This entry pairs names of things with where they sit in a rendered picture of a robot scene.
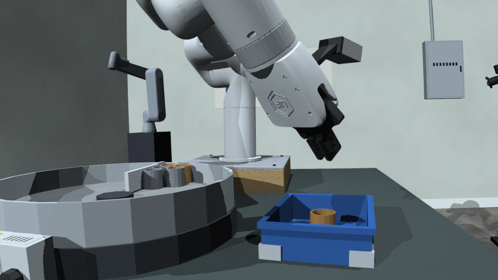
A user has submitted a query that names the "blue open-top crate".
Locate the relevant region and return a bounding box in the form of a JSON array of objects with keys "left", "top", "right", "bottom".
[{"left": 257, "top": 193, "right": 376, "bottom": 268}]

